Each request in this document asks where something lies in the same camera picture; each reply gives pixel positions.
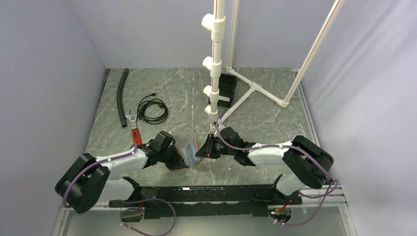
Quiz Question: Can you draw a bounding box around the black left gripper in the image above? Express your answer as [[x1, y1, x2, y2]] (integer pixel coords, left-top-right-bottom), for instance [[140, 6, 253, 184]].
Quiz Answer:
[[159, 144, 188, 172]]

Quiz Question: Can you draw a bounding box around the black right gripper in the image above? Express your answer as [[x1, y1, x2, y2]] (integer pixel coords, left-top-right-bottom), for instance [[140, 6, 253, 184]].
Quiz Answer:
[[195, 134, 236, 159]]

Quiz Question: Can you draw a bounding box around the black card tray box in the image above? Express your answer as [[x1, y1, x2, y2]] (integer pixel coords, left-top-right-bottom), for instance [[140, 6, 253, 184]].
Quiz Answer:
[[217, 73, 238, 108]]

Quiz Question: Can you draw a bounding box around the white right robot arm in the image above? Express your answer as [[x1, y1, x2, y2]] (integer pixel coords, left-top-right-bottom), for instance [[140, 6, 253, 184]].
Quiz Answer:
[[196, 127, 334, 204]]

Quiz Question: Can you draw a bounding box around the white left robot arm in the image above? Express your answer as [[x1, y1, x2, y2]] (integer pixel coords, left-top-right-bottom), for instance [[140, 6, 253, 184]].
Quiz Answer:
[[55, 131, 188, 214]]

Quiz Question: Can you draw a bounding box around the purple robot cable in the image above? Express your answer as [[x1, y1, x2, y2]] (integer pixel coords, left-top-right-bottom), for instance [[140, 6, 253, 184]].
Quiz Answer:
[[119, 198, 177, 236]]

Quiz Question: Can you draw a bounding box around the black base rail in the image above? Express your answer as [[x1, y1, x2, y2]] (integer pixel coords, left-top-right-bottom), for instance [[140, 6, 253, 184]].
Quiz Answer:
[[109, 184, 302, 219]]

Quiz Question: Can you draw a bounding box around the coiled black usb cable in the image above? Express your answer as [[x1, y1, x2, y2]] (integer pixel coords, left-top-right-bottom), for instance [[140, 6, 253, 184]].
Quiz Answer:
[[137, 93, 169, 125]]

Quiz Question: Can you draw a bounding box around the black corrugated hose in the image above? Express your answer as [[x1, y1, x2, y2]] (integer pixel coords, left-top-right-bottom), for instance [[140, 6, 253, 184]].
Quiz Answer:
[[117, 68, 130, 128]]

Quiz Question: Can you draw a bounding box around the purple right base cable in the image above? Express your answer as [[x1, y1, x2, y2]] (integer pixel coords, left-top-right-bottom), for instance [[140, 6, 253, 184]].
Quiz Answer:
[[268, 179, 339, 228]]

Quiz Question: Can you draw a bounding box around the white pvc pipe frame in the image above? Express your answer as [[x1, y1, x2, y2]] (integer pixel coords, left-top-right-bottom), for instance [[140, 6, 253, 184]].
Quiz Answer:
[[201, 0, 344, 131]]

